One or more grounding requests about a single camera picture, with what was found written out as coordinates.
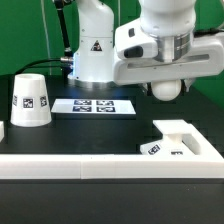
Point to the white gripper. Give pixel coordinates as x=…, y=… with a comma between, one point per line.
x=205, y=58

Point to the white lamp bulb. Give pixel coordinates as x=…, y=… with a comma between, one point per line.
x=166, y=90

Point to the white lamp base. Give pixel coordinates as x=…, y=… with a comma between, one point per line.
x=171, y=143

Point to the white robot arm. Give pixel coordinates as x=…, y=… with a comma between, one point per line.
x=169, y=22

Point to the white lamp shade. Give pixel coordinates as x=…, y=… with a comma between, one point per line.
x=30, y=104

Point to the white marker sheet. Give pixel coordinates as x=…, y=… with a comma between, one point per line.
x=93, y=106

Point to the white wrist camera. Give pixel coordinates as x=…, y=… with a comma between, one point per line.
x=132, y=42

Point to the white fence wall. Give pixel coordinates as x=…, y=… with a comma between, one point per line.
x=205, y=163

